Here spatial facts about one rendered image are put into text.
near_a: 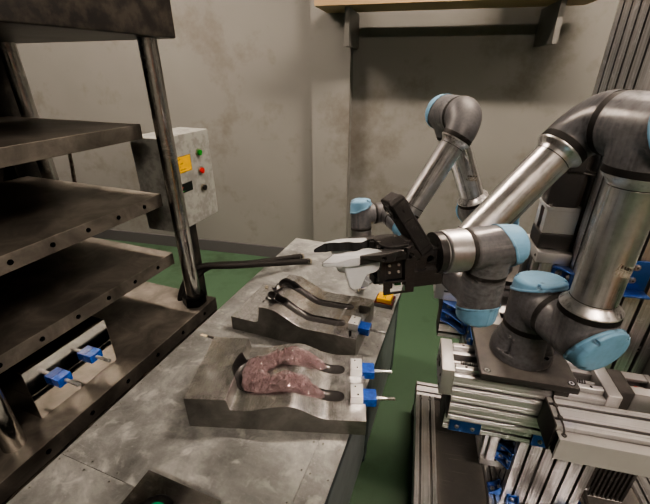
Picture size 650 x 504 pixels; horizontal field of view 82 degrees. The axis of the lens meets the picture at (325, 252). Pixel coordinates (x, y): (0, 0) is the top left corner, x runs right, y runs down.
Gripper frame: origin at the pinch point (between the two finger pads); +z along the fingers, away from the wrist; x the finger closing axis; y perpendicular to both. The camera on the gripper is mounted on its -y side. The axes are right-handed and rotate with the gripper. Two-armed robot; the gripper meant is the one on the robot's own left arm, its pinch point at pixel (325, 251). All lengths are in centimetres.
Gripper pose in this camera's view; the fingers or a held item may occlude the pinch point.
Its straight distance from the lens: 59.4
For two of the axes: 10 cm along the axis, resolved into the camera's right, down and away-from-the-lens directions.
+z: -9.8, 1.0, -1.9
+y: 0.3, 9.5, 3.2
